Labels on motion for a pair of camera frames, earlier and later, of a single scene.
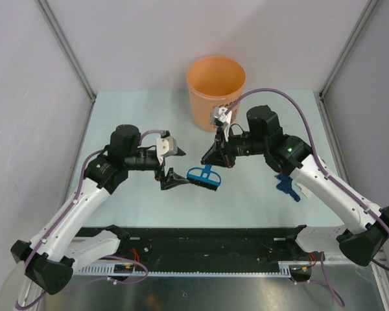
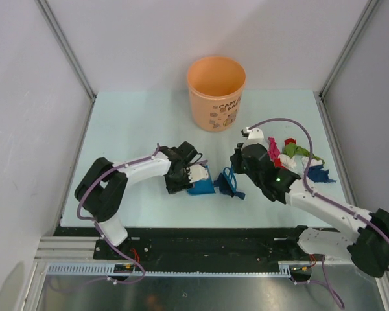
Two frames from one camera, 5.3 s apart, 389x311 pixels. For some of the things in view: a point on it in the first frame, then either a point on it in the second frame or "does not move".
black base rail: (211, 245) does not move
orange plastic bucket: (213, 81) does not move
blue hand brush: (204, 177) to (227, 183)
